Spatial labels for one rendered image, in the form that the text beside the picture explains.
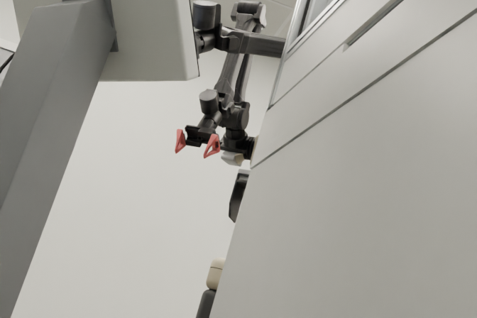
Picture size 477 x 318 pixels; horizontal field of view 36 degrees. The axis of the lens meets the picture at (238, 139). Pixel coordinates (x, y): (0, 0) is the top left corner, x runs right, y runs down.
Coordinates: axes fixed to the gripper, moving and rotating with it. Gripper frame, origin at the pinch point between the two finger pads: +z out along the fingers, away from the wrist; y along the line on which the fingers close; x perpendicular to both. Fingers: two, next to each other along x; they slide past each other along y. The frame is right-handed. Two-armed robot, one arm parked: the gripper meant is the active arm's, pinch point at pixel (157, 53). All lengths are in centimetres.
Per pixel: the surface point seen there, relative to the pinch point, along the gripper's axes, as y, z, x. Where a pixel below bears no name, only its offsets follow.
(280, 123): 35.4, 6.5, 14.6
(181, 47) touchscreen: 13.2, 6.9, -1.9
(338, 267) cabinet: 70, 52, 22
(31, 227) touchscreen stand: -4.7, 40.3, 28.1
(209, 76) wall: -210, -293, 58
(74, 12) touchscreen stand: -5.8, 17.7, -12.0
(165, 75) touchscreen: 7.5, 7.1, 4.0
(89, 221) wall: -243, -185, 134
